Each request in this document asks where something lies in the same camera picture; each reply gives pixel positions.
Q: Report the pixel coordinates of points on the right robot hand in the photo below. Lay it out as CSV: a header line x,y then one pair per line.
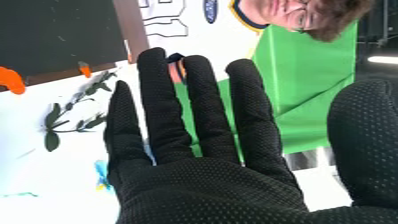
x,y
214,190

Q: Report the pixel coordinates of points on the person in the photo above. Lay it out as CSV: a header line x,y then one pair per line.
x,y
196,36

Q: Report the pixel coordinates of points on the dark mat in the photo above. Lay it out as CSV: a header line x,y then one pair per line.
x,y
54,33

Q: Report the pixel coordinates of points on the white sheet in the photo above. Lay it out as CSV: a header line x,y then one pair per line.
x,y
54,173

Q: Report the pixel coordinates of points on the green sprig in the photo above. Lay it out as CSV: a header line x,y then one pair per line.
x,y
52,140
20,194

